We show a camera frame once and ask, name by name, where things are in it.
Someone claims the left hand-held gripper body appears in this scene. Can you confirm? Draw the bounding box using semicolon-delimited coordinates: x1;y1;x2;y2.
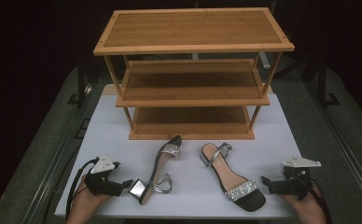
83;153;124;198

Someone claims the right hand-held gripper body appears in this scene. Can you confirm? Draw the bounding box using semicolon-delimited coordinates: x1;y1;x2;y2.
267;155;322;202

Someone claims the black silver glitter heeled sandal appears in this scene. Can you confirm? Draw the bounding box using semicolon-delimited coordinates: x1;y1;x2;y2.
128;134;183;206
200;142;267;213

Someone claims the three-tier wooden shoe rack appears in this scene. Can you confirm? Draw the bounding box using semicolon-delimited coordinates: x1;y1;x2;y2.
92;7;296;141

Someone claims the person's left hand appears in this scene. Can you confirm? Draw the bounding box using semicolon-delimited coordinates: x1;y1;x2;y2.
66;175;112;224

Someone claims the person's right hand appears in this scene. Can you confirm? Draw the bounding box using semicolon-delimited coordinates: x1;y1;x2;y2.
278;183;327;224

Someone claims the black metal stand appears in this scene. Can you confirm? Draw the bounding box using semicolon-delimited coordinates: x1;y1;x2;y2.
316;59;341;108
67;59;92;108

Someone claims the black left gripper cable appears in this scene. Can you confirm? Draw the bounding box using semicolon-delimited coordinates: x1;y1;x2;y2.
65;158;100;218

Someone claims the metal floor rail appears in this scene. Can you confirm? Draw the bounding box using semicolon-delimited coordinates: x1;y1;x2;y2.
20;83;100;224
303;80;362;213

